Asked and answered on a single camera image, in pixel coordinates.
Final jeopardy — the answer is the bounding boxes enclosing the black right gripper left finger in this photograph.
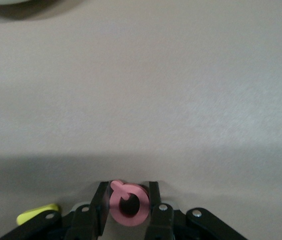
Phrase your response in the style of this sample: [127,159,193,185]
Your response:
[0,181,110,240]

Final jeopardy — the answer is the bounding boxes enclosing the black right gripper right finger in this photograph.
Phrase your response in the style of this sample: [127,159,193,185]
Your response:
[144,181,250,240]

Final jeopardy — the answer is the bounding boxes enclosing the red uppercase letter Q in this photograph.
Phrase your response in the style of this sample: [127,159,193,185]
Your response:
[108,179,149,227]

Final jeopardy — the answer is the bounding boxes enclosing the yellow uppercase letter H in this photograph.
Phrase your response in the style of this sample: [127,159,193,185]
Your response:
[16,203,61,226]

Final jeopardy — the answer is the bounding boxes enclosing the beige plate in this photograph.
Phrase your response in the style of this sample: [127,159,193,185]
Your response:
[0,0,31,6]

